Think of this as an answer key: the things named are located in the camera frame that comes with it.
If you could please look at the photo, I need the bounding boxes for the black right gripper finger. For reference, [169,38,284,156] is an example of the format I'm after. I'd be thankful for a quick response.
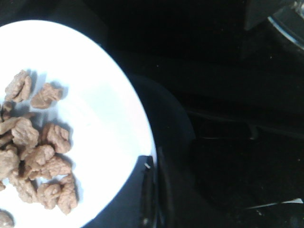
[114,154,171,228]

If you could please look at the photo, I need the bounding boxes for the light blue plate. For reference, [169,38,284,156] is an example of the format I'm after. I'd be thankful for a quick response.
[0,20,156,228]

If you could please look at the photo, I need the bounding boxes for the pile of brown meat pieces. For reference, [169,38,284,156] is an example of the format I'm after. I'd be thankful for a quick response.
[0,70,78,215]

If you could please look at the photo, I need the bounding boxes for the black glass cooktop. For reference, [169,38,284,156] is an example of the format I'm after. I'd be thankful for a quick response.
[78,0,304,228]

